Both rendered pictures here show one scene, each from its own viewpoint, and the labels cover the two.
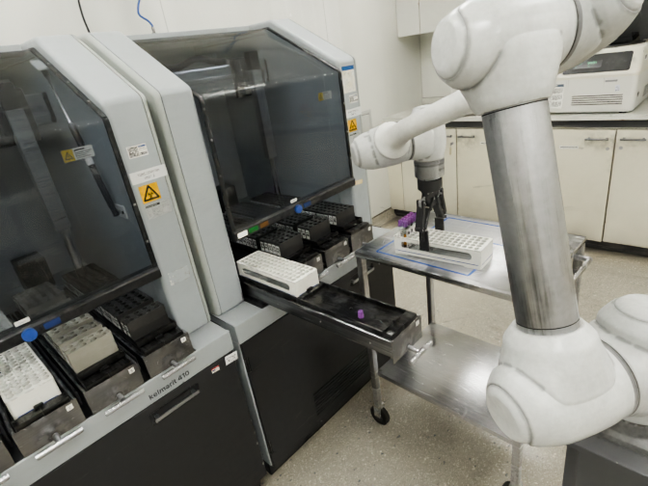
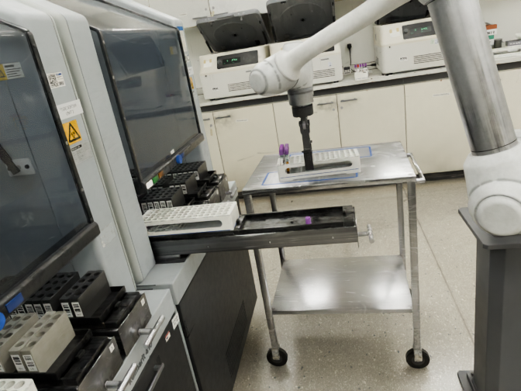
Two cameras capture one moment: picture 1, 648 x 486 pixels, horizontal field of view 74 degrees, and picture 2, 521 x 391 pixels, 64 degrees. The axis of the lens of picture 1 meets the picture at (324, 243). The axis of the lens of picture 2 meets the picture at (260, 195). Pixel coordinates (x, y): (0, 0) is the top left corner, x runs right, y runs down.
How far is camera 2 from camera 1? 0.68 m
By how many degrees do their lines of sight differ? 32
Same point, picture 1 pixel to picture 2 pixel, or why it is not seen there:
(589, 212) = not seen: hidden behind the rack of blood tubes
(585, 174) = (322, 131)
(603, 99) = (322, 74)
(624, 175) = (348, 127)
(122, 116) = (39, 35)
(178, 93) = (79, 20)
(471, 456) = (366, 352)
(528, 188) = (481, 43)
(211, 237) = (124, 189)
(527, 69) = not seen: outside the picture
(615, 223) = not seen: hidden behind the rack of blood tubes
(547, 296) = (503, 119)
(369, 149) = (274, 74)
